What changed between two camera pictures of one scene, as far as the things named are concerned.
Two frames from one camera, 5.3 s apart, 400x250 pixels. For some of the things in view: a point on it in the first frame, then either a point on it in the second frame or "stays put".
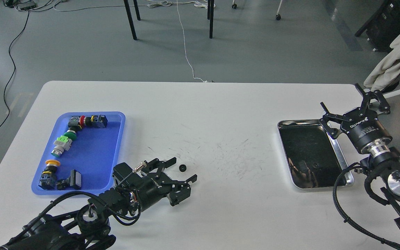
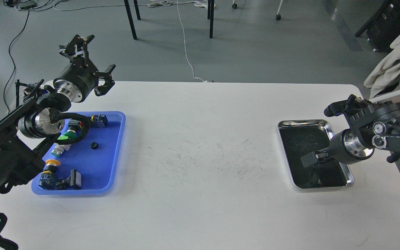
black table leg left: (130, 17) stays put
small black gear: (182, 167) to (94, 145)
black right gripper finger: (383, 106) to (353, 103)
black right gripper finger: (334, 133) to (311, 158)
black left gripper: (154, 186) to (78, 80)
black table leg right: (210, 6) stays put
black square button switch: (74, 180) stays put
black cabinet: (392, 18) stays put
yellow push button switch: (48, 180) stays put
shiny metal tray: (314, 160) stays put
